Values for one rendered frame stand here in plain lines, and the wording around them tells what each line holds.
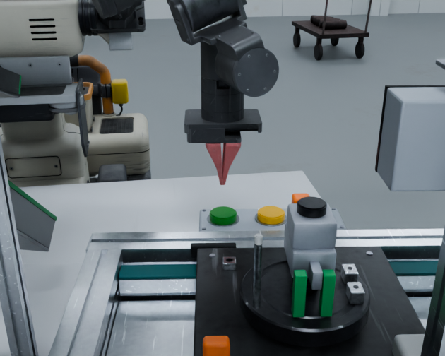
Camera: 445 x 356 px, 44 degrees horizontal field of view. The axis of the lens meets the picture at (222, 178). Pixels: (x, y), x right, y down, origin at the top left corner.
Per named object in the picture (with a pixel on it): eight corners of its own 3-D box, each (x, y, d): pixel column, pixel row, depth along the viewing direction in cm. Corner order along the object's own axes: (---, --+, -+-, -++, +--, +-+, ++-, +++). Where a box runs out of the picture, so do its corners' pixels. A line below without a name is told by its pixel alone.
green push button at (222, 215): (209, 217, 84) (209, 205, 83) (236, 217, 84) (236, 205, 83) (209, 231, 80) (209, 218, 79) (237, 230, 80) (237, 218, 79)
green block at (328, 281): (318, 309, 57) (321, 268, 55) (329, 309, 57) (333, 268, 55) (320, 317, 56) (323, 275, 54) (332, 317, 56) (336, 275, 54)
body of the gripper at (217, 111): (262, 136, 73) (263, 81, 70) (184, 138, 73) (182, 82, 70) (257, 121, 79) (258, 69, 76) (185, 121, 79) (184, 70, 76)
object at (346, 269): (340, 274, 63) (341, 263, 63) (353, 274, 63) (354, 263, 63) (344, 285, 61) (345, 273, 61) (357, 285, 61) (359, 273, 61)
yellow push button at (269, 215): (256, 217, 84) (256, 205, 83) (282, 217, 84) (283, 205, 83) (258, 230, 80) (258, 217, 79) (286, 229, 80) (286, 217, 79)
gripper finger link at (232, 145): (240, 193, 76) (241, 128, 72) (188, 194, 76) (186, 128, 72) (237, 173, 82) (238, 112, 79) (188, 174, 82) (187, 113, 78)
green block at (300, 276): (291, 310, 57) (293, 269, 55) (302, 310, 57) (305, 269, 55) (292, 317, 56) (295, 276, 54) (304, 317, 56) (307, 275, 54)
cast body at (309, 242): (283, 246, 62) (286, 188, 59) (322, 245, 62) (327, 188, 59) (294, 290, 55) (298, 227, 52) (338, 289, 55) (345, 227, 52)
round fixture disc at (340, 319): (236, 268, 68) (237, 254, 67) (351, 267, 68) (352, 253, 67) (244, 347, 55) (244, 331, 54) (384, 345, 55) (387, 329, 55)
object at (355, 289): (345, 293, 60) (346, 281, 59) (359, 292, 60) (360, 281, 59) (349, 304, 58) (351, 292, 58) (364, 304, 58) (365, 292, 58)
